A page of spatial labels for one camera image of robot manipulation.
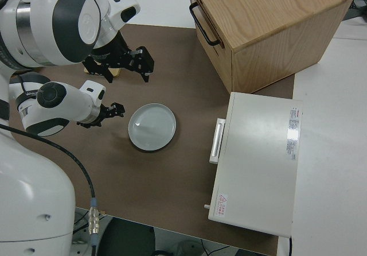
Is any black cable with silver connector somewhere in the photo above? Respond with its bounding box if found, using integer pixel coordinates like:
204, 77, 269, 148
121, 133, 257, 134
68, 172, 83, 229
0, 123, 101, 256

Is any gray round plate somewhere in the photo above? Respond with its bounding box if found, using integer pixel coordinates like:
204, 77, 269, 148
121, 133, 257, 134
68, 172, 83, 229
127, 103, 177, 152

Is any wooden mug tree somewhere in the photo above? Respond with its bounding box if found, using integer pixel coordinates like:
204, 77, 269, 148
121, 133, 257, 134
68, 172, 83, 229
84, 65, 121, 78

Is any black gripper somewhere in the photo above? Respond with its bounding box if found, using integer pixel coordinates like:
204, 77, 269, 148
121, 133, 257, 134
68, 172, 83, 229
83, 46, 155, 84
99, 102, 126, 123

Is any black cabinet handle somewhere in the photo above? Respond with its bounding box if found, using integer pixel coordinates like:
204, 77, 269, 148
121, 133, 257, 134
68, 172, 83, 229
189, 2, 221, 46

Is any wooden drawer cabinet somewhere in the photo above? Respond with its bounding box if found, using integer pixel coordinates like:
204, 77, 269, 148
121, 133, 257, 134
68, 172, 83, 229
186, 0, 356, 94

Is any white toaster oven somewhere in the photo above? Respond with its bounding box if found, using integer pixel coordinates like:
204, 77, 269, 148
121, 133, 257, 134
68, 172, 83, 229
208, 91, 304, 238

